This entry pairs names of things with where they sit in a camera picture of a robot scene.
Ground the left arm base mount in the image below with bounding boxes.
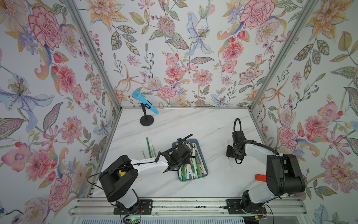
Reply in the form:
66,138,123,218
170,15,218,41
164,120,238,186
113,199,153,215

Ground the blue-grey storage tray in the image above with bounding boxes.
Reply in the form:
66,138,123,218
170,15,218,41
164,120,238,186
177,139,208,181

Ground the blue microphone on stand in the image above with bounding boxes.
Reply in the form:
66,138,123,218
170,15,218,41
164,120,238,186
132,91,159,114

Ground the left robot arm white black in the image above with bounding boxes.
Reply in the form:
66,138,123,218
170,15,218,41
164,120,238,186
99,143,196,213

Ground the red block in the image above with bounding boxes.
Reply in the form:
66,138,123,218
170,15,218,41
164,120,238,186
255,174,267,182

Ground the white wrapped straw far left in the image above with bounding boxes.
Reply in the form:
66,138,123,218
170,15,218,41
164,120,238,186
139,143,146,159

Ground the black round microphone stand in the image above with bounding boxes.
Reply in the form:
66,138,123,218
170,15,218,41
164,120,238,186
140,103,154,127

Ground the green straw group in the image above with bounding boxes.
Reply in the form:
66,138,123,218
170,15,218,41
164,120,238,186
180,164,194,182
146,137,152,158

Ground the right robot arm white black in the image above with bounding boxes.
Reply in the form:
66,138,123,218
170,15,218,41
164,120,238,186
227,131,306,213

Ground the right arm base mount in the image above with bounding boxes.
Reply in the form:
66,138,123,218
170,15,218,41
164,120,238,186
224,199,267,215

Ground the yellow block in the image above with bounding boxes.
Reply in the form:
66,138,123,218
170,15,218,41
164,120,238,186
118,170,126,177

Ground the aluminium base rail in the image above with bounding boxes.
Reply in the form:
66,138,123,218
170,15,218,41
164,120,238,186
69,197,307,217

